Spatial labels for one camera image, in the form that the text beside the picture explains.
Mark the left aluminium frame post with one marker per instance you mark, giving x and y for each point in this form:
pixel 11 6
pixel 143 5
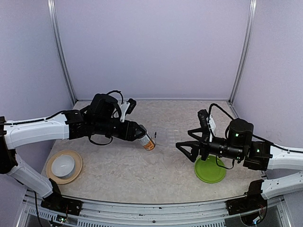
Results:
pixel 58 43

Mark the aluminium frame post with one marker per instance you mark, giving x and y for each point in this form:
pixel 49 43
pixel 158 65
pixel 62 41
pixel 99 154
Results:
pixel 58 43
pixel 245 50

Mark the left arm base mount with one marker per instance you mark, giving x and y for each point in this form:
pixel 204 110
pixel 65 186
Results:
pixel 56 202

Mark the front aluminium rail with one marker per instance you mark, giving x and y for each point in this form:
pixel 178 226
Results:
pixel 111 214

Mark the green plate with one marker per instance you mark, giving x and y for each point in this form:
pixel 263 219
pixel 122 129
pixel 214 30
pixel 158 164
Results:
pixel 209 171

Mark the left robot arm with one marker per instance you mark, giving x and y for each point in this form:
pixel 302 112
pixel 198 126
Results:
pixel 105 115

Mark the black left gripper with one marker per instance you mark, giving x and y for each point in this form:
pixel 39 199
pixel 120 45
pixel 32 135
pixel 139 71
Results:
pixel 131 128

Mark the clear plastic pill organizer box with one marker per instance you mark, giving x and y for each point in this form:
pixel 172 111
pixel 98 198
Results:
pixel 166 137

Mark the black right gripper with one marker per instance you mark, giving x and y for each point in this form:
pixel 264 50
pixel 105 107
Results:
pixel 196 145

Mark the beige plate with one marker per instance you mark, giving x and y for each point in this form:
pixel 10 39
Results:
pixel 78 166

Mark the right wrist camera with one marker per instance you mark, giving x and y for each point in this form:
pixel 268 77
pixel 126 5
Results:
pixel 207 123

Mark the white bowl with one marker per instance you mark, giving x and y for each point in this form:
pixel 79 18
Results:
pixel 63 166

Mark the right aluminium frame post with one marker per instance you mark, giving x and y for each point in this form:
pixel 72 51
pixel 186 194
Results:
pixel 245 50

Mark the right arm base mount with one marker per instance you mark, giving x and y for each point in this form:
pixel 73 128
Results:
pixel 251 201

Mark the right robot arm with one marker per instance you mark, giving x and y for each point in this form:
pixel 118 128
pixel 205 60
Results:
pixel 242 146

